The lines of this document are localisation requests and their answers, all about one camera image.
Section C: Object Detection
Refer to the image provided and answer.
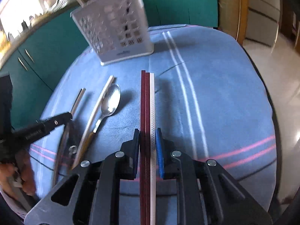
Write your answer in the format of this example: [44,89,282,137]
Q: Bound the metal cabinet handle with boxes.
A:
[18,57,28,71]
[25,49,35,64]

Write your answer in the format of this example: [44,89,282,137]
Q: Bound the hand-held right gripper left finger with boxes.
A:
[25,128,141,225]

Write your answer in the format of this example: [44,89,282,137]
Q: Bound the person's left hand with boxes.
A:
[0,150,36,196]

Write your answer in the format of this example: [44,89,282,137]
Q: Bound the kitchen counter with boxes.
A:
[0,0,81,62]

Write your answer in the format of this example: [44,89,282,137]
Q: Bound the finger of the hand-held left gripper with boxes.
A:
[12,112,74,146]

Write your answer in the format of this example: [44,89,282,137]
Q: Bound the grey drawer cabinet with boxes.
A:
[244,0,282,50]

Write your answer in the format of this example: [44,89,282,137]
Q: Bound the white patterned chopstick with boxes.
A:
[149,73,157,225]

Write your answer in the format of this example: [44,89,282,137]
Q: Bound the blue striped tablecloth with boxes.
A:
[28,24,278,225]

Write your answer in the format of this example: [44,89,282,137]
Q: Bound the white perforated utensil basket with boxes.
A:
[70,0,155,66]

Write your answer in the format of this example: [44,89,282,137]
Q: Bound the wooden door frame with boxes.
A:
[218,0,249,45]

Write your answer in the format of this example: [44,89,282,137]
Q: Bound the metal spoon with wooden handle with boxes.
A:
[81,83,122,153]

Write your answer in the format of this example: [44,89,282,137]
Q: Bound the dark red chopstick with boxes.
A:
[145,72,151,225]
[140,70,147,225]

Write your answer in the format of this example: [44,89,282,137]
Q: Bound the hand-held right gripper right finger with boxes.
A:
[155,128,273,225]

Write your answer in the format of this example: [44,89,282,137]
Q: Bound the green kitchen cabinets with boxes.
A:
[0,0,219,132]

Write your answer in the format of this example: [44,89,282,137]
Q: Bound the dark wooden furniture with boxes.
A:
[280,5,300,43]

